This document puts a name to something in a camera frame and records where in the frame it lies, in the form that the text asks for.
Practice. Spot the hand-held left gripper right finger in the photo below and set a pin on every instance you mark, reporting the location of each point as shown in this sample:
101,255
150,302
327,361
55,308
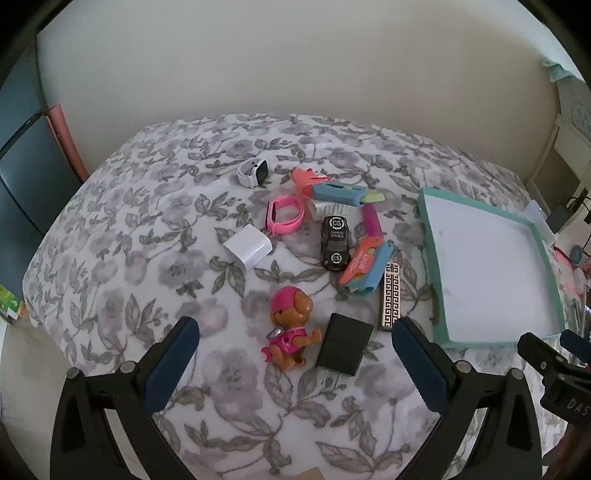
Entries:
420,364

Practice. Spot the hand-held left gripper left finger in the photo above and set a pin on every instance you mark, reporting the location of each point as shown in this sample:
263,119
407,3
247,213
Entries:
173,364

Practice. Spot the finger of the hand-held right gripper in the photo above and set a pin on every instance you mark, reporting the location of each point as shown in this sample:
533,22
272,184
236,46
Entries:
535,350
576,344

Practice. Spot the black gold patterned lighter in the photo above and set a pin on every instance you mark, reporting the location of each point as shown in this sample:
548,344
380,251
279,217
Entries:
390,297

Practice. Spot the black charger plug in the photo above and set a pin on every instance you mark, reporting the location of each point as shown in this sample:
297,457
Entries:
344,344

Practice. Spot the teal tray white inside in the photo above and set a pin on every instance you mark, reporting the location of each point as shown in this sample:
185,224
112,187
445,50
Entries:
489,272

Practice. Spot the orange toy with blue edge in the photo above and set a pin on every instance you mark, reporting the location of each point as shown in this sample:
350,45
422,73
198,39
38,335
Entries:
364,265

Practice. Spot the puppy toy figure pink hat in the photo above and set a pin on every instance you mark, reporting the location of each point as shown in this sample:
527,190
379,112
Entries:
286,339

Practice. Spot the white charger plug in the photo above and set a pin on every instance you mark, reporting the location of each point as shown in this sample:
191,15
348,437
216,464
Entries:
247,247

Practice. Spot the black toy car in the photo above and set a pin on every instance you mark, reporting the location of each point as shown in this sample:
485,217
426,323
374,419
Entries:
334,242

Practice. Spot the white hair claw clip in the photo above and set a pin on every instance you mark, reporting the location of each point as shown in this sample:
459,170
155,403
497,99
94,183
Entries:
328,211

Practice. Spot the pink smartwatch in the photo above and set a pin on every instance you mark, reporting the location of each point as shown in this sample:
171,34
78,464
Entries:
300,216

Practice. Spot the white smartwatch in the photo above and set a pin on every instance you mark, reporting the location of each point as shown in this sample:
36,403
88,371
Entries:
251,174

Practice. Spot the grey floral blanket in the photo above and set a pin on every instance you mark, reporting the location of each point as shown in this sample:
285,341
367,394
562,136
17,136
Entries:
138,258

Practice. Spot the black power adapter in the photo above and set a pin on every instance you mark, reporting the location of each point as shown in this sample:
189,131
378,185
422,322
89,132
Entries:
559,219

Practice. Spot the clear plastic box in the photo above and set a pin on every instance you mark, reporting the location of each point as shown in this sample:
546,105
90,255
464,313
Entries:
538,219

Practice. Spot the pink lighter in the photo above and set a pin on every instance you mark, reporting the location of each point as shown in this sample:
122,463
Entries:
373,224

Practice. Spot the green box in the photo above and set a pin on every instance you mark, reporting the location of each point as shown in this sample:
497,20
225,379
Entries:
11,304

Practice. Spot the white shelf unit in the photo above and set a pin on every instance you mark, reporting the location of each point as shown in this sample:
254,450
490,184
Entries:
572,138

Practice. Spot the dark cabinet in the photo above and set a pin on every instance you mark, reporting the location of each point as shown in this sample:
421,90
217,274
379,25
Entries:
27,175

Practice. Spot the pink padded pole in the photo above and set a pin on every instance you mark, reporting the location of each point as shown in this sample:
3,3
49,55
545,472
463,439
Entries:
67,138

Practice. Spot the teal cloth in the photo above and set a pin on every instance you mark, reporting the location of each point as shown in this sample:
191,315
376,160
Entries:
561,71

